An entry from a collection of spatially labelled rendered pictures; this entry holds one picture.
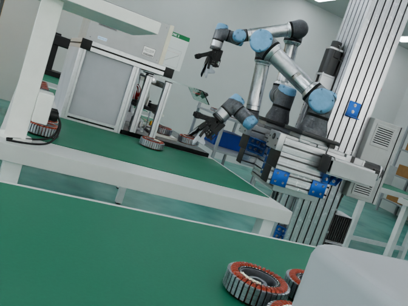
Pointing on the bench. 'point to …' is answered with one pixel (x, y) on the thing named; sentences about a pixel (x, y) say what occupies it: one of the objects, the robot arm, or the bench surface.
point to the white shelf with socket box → (39, 98)
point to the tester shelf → (122, 56)
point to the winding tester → (154, 54)
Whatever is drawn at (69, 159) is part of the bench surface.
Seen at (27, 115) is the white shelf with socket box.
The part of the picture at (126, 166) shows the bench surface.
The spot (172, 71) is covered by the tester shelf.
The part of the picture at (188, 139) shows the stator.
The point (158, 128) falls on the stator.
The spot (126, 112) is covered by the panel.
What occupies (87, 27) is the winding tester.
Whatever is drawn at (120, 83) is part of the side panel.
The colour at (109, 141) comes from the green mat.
